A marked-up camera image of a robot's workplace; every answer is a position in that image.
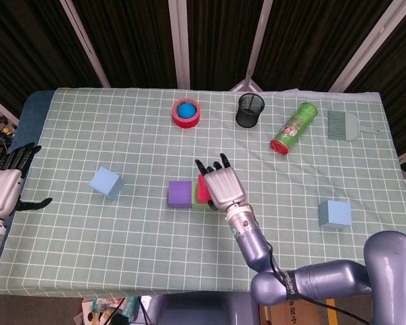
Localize black mesh pen holder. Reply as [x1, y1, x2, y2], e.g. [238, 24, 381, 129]
[235, 93, 266, 129]

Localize red tape roll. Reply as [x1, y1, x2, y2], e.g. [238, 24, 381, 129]
[171, 98, 202, 129]

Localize blue ball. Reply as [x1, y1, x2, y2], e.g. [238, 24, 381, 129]
[177, 103, 196, 120]

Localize brown cardboard box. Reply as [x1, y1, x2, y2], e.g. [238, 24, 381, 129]
[260, 301, 329, 325]

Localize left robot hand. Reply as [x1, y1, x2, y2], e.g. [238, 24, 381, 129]
[0, 142, 53, 219]

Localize pink foam cube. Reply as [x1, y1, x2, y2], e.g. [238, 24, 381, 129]
[196, 174, 213, 205]

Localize tangled black cables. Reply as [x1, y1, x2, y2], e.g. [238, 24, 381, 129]
[0, 116, 18, 143]

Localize purple foam cube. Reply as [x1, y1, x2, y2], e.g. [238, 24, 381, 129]
[168, 180, 194, 209]

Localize light blue foam cube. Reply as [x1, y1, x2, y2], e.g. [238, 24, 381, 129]
[89, 167, 126, 201]
[318, 199, 353, 230]

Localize colourful printed bag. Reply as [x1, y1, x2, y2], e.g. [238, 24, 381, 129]
[74, 297, 143, 325]

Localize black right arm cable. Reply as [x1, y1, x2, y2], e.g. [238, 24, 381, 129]
[262, 242, 371, 325]

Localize green foam cube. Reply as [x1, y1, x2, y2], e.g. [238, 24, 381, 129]
[191, 181, 215, 212]

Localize green checkered tablecloth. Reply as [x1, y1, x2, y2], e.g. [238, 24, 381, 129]
[0, 87, 406, 299]

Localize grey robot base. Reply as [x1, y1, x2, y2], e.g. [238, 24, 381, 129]
[148, 292, 261, 325]

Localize green chips can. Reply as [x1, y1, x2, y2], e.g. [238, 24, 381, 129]
[269, 102, 319, 156]

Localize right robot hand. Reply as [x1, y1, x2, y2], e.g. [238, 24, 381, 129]
[194, 152, 248, 213]

